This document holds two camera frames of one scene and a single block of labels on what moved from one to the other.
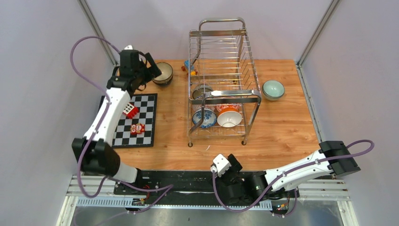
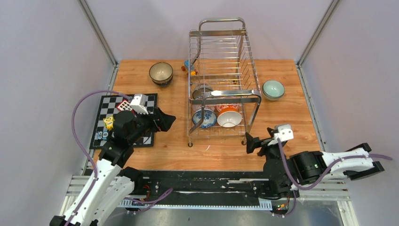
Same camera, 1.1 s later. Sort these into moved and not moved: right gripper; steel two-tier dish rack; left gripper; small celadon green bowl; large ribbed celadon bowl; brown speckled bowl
Moved: right gripper; left gripper
Not moved: small celadon green bowl; brown speckled bowl; steel two-tier dish rack; large ribbed celadon bowl
